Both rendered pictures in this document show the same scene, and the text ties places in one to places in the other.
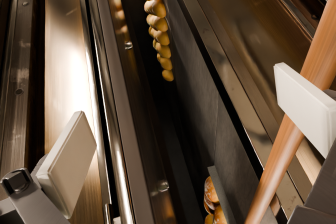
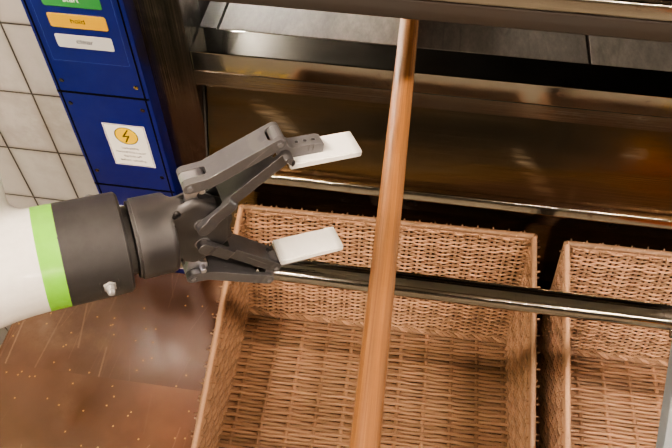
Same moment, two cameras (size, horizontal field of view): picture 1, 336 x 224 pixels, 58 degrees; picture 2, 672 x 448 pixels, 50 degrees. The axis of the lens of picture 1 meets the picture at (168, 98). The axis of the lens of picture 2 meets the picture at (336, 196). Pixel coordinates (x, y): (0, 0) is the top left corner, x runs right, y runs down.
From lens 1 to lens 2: 0.63 m
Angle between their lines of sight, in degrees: 60
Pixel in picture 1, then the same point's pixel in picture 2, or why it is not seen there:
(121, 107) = (542, 19)
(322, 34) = (382, 263)
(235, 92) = (554, 96)
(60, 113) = not seen: outside the picture
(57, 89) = not seen: outside the picture
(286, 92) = (322, 241)
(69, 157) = (312, 159)
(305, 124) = (297, 240)
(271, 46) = (604, 163)
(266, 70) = (572, 138)
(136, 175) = (431, 12)
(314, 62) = (381, 242)
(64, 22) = not seen: outside the picture
